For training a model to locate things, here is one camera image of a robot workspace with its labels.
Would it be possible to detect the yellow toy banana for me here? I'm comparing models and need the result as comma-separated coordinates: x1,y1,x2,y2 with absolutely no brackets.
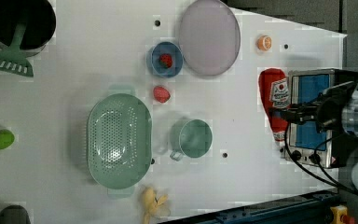
142,187,171,224

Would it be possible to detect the green oval strainer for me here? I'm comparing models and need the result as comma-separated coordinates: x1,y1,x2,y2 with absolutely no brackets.
86,85,152,197

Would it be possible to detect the green toy lime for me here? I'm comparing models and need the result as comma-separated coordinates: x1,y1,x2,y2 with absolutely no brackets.
0,130,15,150

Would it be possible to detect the blue small bowl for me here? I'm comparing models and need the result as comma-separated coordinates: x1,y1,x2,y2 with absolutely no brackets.
146,41,184,78

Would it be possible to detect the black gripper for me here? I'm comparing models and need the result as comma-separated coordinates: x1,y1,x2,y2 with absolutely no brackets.
268,81,354,132

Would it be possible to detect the red toy strawberry in bowl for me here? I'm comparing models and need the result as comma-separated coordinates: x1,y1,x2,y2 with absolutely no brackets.
158,53,172,69

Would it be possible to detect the dark round object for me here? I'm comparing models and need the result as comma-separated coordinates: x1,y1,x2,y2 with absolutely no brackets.
0,205,31,224

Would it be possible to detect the lilac round plate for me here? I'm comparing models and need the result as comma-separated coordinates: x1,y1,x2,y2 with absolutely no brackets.
178,0,241,76

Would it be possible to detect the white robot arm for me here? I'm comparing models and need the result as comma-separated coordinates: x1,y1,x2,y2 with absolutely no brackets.
268,81,358,194

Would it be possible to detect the yellow emergency stop button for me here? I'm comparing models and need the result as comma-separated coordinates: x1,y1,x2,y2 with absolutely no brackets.
330,205,356,224

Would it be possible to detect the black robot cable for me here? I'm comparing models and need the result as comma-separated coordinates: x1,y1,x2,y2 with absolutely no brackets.
283,122,358,206

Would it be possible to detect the green slotted spatula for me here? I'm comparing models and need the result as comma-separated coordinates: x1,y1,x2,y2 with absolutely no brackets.
0,9,34,77

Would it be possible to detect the silver toaster oven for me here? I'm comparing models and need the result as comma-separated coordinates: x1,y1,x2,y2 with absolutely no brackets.
284,69,358,169

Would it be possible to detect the red plush ketchup bottle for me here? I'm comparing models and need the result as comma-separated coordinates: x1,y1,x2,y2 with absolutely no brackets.
258,68,290,142

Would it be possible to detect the blue metal frame rail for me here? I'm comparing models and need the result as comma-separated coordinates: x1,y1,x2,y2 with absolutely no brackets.
158,190,343,224

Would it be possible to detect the orange slice toy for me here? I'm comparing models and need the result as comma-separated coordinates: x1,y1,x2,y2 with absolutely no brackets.
256,35,272,51

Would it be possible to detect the green mug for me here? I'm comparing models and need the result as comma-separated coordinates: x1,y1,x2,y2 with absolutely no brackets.
170,119,213,161

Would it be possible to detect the black pot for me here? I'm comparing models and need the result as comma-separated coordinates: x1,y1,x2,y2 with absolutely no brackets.
0,0,57,57

